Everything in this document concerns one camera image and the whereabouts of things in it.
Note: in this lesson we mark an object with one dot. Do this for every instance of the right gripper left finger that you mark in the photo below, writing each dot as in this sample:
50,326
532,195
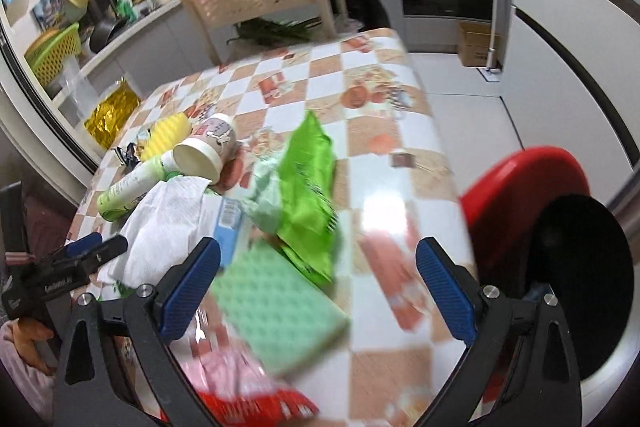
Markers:
92,386

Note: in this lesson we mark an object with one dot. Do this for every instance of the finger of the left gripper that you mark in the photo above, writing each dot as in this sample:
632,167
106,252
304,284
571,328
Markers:
83,245
106,251

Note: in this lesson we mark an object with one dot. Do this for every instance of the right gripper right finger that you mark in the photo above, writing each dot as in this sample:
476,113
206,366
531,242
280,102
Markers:
542,386

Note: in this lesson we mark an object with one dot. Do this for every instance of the white tissue paper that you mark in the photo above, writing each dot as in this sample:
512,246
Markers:
162,230

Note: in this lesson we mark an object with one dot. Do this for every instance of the red snack wrapper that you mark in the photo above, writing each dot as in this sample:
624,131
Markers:
238,391

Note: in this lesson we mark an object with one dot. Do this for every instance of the paper cup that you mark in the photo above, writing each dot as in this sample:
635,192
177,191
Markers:
205,151

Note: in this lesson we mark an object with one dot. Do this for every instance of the green snack bag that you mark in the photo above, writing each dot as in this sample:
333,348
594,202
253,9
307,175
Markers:
308,223

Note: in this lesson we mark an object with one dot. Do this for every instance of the black trash bin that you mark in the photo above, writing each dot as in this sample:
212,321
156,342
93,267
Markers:
574,245

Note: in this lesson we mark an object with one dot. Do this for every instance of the person's left hand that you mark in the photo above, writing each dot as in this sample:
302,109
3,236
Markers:
26,333

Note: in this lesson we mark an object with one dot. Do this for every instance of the light green bottle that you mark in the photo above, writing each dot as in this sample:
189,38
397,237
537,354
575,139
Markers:
122,196

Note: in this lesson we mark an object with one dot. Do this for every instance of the gold foil bag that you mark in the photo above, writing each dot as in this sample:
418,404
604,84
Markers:
112,113

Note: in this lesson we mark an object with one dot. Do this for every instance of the blue white carton box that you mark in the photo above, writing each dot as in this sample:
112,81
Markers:
224,223

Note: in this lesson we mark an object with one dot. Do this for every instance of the yellow sponge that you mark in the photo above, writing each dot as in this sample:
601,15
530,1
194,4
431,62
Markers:
164,135

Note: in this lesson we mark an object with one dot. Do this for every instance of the red plastic stool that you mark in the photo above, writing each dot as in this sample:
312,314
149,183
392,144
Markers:
504,203

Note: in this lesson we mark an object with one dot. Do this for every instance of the green sponge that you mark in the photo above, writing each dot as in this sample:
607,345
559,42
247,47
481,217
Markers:
282,317

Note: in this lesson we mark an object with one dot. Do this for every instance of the green plastic basket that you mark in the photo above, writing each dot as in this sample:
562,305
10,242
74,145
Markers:
47,53

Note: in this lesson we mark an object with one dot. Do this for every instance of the black frying pan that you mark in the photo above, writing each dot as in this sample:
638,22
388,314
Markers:
106,31

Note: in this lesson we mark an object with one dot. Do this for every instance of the green spray bottle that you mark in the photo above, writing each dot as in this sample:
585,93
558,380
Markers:
125,9

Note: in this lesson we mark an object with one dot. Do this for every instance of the green vegetables on chair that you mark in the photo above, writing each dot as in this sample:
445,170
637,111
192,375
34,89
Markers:
270,33

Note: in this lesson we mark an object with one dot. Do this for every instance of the cardboard box on floor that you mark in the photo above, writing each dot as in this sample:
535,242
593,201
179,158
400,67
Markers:
474,40

